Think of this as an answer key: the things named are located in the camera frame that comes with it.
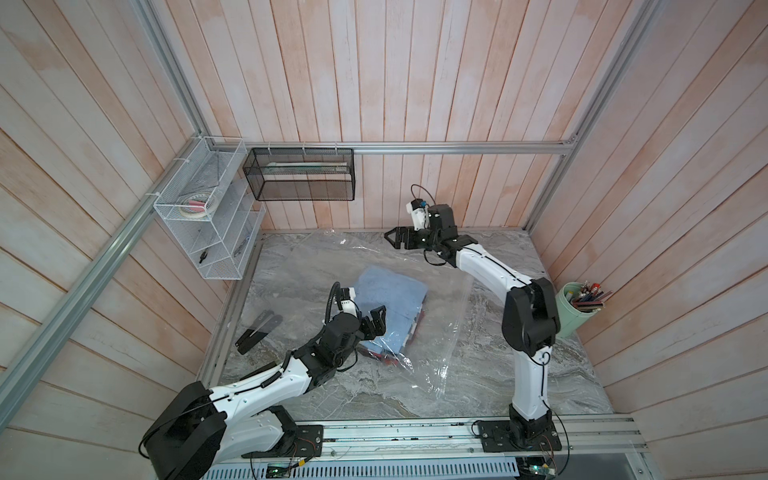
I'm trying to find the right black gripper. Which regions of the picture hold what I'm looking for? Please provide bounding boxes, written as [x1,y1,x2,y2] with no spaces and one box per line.
[384,227,441,254]

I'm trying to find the light blue shirt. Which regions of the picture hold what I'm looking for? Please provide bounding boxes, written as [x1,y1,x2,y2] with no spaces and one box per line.
[353,266,428,330]

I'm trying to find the clear plastic vacuum bag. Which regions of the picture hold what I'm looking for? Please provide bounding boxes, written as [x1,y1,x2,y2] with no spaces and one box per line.
[253,230,473,398]

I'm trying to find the red black plaid shirt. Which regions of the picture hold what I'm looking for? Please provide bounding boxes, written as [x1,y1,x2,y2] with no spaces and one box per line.
[357,311,425,364]

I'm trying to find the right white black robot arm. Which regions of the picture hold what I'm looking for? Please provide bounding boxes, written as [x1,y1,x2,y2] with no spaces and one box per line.
[385,198,562,452]

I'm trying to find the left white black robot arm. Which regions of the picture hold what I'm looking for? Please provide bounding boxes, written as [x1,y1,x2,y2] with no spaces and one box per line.
[137,283,387,479]

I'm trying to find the black flat clip tool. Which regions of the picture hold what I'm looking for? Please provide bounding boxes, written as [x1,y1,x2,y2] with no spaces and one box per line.
[235,309,283,355]

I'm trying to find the green pen holder cup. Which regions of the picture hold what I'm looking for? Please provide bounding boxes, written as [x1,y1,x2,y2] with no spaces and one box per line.
[555,282,602,339]

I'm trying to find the pens in cup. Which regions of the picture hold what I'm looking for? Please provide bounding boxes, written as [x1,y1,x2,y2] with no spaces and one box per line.
[566,283,613,313]

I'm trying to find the tape roll on shelf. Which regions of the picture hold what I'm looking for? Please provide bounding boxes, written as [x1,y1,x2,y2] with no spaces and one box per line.
[178,191,219,219]

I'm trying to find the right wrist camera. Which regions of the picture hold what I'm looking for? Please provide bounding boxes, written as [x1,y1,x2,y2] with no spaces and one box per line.
[406,198,429,230]

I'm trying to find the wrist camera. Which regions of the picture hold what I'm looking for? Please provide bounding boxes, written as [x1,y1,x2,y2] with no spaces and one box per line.
[406,198,429,230]
[335,287,358,315]

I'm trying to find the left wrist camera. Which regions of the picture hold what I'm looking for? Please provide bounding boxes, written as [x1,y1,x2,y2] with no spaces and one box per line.
[335,287,358,315]

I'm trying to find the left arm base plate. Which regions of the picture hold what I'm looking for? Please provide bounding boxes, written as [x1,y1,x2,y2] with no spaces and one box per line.
[242,424,324,459]

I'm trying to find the black mesh wall basket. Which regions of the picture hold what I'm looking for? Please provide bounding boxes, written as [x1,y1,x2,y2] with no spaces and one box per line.
[242,147,356,202]

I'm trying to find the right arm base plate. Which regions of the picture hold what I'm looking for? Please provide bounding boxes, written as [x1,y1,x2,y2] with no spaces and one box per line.
[477,417,563,453]

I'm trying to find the white wire shelf rack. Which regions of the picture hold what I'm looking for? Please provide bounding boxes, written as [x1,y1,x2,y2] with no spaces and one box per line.
[154,136,266,280]

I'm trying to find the aluminium front rail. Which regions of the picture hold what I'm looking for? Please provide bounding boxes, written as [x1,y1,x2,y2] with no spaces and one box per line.
[192,412,647,470]

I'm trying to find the aluminium wall frame rail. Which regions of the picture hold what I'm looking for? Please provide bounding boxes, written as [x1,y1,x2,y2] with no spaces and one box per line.
[0,0,661,430]

